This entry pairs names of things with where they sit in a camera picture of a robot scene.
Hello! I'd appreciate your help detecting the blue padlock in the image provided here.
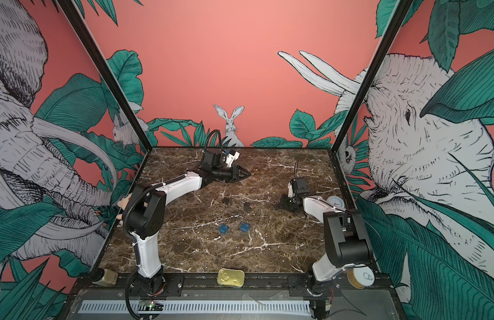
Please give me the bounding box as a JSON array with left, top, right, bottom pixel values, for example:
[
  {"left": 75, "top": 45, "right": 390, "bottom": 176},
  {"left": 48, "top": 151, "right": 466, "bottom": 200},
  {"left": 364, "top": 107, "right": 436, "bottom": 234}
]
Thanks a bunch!
[
  {"left": 218, "top": 224, "right": 229, "bottom": 234},
  {"left": 240, "top": 222, "right": 250, "bottom": 233}
]

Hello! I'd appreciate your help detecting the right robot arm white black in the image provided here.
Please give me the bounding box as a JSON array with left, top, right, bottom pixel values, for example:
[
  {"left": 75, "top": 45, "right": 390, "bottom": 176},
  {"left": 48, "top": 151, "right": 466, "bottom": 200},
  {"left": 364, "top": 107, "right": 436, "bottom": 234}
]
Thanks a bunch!
[{"left": 280, "top": 177, "right": 375, "bottom": 288}]

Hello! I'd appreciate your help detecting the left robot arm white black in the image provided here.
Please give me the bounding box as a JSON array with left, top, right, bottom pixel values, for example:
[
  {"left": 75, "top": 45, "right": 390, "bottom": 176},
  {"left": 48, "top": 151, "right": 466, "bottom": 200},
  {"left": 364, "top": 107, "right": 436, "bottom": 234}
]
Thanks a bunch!
[{"left": 122, "top": 149, "right": 251, "bottom": 296}]

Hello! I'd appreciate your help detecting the small alarm clock teal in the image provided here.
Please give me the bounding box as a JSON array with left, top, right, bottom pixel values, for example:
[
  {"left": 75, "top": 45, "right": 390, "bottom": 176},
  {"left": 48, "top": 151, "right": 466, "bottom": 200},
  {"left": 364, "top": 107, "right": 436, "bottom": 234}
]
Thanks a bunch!
[{"left": 327, "top": 196, "right": 346, "bottom": 210}]

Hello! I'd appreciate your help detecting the yellow tin can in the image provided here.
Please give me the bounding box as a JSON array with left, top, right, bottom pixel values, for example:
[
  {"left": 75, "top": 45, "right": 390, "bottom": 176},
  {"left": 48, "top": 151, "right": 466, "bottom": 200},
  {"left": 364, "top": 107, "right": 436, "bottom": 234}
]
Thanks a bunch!
[{"left": 217, "top": 268, "right": 245, "bottom": 287}]

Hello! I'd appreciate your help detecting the tape roll beige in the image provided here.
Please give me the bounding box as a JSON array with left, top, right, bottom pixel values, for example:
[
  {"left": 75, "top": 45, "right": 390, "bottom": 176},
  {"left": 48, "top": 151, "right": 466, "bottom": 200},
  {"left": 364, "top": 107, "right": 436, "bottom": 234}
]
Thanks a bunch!
[{"left": 347, "top": 266, "right": 375, "bottom": 289}]

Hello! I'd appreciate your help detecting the plush doll toy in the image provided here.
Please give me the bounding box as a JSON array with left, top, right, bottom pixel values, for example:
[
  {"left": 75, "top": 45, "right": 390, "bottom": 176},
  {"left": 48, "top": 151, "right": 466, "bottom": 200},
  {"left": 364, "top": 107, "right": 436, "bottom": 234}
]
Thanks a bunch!
[{"left": 116, "top": 193, "right": 132, "bottom": 220}]

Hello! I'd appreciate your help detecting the white vented strip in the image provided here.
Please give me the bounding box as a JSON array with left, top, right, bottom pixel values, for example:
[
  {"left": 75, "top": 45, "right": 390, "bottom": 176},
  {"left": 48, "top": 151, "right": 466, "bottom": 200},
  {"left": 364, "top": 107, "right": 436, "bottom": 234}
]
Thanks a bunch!
[{"left": 77, "top": 300, "right": 311, "bottom": 315}]

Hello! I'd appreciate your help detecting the small circuit board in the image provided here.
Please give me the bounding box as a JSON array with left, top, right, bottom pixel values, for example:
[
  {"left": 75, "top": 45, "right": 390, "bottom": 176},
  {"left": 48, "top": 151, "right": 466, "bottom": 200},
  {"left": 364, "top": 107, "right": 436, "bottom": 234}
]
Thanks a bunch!
[{"left": 138, "top": 300, "right": 164, "bottom": 313}]

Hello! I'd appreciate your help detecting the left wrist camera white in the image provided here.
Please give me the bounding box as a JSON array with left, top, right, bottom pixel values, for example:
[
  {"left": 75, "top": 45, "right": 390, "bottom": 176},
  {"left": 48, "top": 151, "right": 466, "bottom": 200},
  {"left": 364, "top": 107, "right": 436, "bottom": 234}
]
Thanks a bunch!
[{"left": 225, "top": 150, "right": 240, "bottom": 167}]

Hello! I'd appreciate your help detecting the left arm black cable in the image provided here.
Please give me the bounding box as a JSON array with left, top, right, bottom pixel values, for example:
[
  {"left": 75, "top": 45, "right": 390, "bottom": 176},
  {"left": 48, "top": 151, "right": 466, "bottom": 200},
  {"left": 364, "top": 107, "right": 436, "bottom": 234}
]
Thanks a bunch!
[{"left": 205, "top": 129, "right": 226, "bottom": 153}]

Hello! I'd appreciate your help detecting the black mounting rail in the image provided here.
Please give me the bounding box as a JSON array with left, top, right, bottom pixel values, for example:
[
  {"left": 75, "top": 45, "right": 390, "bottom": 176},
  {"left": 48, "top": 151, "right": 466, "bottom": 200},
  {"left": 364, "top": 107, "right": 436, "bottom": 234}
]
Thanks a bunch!
[{"left": 70, "top": 271, "right": 396, "bottom": 299}]

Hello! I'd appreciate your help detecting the right black frame post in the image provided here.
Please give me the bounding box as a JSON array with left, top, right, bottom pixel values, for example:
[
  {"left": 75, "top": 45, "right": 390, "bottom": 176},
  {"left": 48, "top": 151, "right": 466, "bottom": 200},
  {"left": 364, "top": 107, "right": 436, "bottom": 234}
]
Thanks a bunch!
[{"left": 332, "top": 0, "right": 413, "bottom": 154}]

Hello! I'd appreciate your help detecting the black frame post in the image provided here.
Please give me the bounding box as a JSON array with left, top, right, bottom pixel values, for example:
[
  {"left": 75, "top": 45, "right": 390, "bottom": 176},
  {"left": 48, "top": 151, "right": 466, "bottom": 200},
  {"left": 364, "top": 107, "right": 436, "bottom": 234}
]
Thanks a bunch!
[
  {"left": 332, "top": 0, "right": 413, "bottom": 154},
  {"left": 57, "top": 0, "right": 152, "bottom": 153}
]

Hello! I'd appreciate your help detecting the left black frame post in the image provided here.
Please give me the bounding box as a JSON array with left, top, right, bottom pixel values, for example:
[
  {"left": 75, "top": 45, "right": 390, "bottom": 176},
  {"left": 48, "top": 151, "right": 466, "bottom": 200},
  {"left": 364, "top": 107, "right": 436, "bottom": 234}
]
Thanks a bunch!
[{"left": 57, "top": 0, "right": 152, "bottom": 153}]

